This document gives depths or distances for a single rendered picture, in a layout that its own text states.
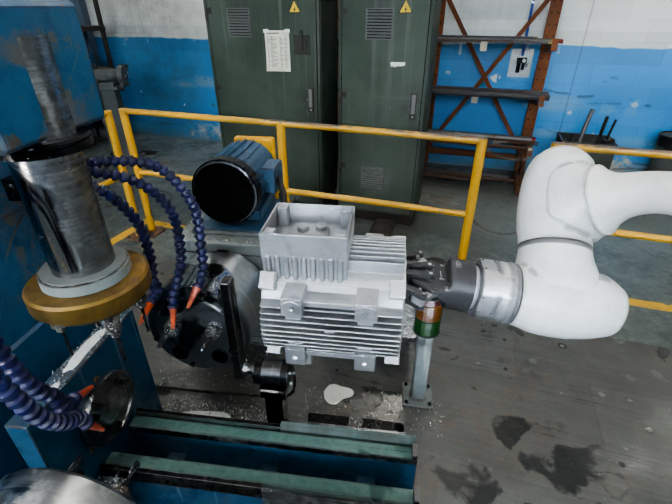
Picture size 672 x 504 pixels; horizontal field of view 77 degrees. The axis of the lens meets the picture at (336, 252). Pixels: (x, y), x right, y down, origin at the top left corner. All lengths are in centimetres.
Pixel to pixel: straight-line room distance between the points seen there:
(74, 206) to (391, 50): 303
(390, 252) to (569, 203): 26
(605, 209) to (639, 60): 489
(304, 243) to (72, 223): 33
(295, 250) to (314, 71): 317
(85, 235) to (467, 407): 96
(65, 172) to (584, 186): 70
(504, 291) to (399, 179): 311
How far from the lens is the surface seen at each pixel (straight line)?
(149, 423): 107
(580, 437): 127
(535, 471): 116
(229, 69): 403
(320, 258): 57
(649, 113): 567
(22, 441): 88
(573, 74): 543
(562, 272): 65
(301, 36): 368
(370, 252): 59
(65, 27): 71
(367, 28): 353
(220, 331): 102
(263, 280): 59
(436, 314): 100
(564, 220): 67
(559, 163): 71
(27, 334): 99
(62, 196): 68
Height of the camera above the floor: 170
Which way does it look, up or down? 30 degrees down
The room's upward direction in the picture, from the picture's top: straight up
